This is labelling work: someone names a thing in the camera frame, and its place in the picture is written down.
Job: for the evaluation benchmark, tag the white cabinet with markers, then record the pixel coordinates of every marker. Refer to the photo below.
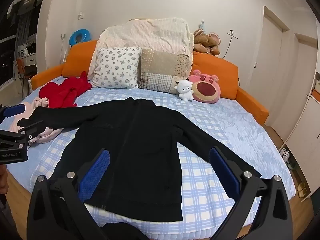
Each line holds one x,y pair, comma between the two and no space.
305,130

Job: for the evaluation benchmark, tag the dark window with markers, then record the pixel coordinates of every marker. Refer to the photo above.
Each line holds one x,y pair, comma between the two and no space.
12,42

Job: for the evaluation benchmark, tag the white sneakers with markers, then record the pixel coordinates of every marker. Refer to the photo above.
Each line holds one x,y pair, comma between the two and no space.
285,155

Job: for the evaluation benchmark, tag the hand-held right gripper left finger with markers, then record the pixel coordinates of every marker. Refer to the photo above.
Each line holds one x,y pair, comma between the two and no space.
95,175

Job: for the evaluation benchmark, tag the wooden bed base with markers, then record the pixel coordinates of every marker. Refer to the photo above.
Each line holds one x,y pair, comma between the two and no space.
17,192

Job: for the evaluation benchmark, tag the beige patchwork pillow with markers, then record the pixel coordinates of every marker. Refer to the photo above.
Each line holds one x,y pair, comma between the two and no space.
162,70

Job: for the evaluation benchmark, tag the orange chair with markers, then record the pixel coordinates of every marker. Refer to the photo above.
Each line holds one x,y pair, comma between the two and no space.
21,70

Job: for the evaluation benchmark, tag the orange bed frame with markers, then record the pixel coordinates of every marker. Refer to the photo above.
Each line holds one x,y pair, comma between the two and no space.
212,67

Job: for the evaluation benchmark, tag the brown plush toy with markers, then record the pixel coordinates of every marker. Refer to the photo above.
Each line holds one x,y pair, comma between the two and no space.
206,42

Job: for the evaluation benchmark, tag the small doll figure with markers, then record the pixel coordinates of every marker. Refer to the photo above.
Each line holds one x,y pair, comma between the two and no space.
202,25

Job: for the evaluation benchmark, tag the pink garment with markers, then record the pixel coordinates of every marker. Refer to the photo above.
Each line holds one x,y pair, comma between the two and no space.
40,102

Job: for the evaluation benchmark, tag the red garment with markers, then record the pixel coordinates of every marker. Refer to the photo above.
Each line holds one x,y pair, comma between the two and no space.
62,92

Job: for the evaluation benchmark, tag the floral pillow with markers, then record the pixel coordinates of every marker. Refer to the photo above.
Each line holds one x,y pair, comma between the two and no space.
115,67

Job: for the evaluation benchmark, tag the cream quilt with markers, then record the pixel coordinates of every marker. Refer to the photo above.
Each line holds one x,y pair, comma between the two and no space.
150,32

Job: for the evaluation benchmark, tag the dark shoes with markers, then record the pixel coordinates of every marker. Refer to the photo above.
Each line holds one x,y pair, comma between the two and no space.
292,165

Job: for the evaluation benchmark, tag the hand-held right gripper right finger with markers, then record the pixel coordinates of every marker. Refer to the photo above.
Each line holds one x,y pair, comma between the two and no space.
225,175

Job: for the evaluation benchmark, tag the yellow slippers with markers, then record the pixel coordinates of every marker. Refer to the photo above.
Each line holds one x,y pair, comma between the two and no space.
302,189

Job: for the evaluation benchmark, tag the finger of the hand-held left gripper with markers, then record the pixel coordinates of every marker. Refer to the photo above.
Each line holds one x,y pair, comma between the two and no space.
30,130
15,110

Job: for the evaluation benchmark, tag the black jacket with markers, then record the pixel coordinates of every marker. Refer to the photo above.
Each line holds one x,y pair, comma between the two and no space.
140,155

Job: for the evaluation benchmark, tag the white door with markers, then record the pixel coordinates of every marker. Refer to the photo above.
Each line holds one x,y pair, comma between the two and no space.
265,55
295,85

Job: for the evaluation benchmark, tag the white sheep plush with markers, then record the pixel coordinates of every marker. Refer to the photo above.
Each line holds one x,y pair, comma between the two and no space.
184,90

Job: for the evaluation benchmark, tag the blue plaid bedsheet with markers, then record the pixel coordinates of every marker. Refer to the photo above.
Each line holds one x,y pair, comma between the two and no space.
212,120

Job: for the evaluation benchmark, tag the white desk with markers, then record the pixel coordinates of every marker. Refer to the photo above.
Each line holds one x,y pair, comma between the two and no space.
28,59

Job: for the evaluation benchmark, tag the person's black clothing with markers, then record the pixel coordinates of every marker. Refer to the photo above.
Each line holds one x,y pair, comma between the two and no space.
125,232

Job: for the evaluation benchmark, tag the person's left hand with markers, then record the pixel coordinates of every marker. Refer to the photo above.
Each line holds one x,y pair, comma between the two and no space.
3,180

